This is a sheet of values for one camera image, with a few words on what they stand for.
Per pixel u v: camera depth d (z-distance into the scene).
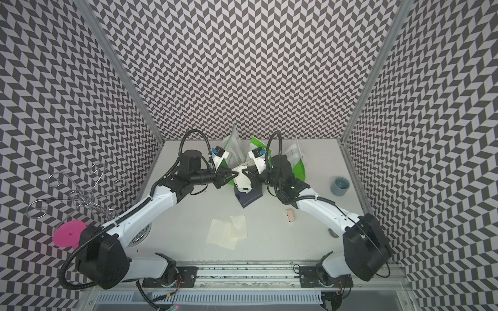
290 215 0.87
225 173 0.69
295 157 0.81
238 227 0.86
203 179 0.66
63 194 0.64
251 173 0.75
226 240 0.83
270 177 0.65
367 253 0.41
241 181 0.77
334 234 0.83
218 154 0.68
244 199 0.89
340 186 0.93
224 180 0.72
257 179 0.68
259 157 0.66
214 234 0.84
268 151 0.67
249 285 0.72
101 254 0.40
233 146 0.91
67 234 0.54
